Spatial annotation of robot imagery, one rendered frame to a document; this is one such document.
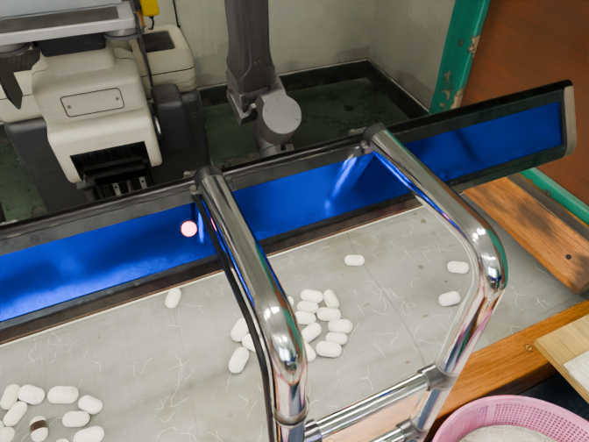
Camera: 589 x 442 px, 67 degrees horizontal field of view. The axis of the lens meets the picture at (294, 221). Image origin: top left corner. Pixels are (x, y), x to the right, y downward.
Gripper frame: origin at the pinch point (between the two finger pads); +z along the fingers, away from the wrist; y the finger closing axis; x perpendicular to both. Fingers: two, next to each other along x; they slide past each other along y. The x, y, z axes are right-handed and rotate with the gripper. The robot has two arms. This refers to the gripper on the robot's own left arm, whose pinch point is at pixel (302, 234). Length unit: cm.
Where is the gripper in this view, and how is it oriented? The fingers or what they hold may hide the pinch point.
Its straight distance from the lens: 71.4
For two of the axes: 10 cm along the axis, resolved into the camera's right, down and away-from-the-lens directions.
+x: -2.6, 1.2, 9.6
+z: 3.0, 9.5, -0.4
